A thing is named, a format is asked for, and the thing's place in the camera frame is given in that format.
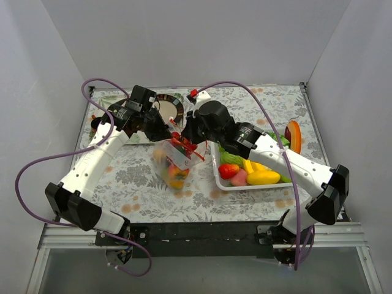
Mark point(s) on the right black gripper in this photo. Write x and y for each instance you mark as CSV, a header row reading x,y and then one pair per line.
x,y
190,133

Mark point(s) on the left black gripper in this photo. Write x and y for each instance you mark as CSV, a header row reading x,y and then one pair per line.
x,y
158,131

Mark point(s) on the red lychee bunch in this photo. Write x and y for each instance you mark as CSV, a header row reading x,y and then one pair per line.
x,y
182,144

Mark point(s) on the clear zip bag orange zipper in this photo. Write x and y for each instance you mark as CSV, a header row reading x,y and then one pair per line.
x,y
165,154

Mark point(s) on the orange red pepper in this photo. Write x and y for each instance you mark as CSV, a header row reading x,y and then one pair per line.
x,y
175,172

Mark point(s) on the yellow green mango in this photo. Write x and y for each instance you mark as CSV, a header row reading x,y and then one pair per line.
x,y
174,182

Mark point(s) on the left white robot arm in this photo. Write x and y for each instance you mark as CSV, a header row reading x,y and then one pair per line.
x,y
70,199

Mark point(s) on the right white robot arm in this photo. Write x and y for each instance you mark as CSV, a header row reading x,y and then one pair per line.
x,y
328,187

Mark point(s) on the striped rim ceramic plate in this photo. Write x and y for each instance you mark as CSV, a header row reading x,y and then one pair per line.
x,y
170,108

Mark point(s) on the floral serving tray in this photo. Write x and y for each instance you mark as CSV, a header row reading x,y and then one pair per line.
x,y
105,99

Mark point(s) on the white plastic basket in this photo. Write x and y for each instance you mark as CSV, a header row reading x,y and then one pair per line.
x,y
225,184

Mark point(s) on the green cabbage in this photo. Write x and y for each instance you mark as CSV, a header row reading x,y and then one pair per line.
x,y
227,158

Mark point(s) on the small brown clay cup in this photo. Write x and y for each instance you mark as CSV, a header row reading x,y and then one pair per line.
x,y
95,121

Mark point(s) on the pink peach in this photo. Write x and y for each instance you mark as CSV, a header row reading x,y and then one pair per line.
x,y
240,179

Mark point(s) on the floral tablecloth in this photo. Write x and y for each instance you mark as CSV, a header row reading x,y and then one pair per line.
x,y
131,185

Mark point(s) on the yellow mango in basket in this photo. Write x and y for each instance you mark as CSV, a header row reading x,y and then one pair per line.
x,y
263,177

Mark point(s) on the orange papaya slice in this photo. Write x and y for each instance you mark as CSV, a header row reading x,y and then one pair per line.
x,y
293,135

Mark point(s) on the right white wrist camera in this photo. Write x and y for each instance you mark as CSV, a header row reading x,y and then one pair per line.
x,y
198,98

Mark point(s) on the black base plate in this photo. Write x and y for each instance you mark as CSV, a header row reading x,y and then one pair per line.
x,y
264,235

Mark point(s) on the aluminium frame rail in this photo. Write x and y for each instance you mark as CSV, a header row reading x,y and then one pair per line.
x,y
341,234

